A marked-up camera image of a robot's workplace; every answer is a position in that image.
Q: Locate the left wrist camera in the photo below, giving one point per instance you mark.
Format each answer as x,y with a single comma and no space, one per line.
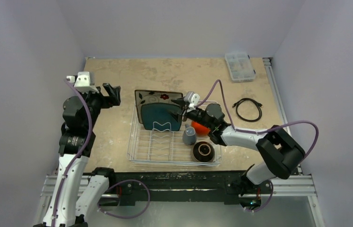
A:
83,82

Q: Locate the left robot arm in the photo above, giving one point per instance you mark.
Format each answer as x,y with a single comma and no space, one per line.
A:
69,207

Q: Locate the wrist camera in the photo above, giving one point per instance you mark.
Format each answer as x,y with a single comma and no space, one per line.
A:
83,82
191,99

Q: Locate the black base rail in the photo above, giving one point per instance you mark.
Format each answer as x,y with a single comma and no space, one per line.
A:
186,186

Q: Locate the white wire dish rack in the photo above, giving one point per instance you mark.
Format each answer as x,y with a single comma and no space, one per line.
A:
166,147

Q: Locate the clear plastic organizer box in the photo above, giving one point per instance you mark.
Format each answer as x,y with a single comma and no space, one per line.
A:
240,67

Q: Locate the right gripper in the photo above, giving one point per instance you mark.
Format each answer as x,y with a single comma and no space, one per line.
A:
184,110

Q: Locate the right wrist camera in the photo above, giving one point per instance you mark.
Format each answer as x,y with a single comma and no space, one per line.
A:
191,99

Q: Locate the grey coffee mug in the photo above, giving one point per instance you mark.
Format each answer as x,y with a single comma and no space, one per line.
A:
189,136

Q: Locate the teal square plate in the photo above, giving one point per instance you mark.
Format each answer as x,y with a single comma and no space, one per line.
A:
155,117

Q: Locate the square patterned plate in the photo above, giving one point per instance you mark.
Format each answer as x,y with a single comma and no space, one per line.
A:
143,97

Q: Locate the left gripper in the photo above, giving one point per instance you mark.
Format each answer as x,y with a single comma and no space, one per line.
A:
107,101

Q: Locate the orange bowl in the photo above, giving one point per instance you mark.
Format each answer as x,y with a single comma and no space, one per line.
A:
200,130

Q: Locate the brown bowl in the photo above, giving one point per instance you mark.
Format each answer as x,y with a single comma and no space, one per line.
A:
203,152

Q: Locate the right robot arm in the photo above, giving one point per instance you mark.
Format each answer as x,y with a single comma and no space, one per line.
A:
281,154

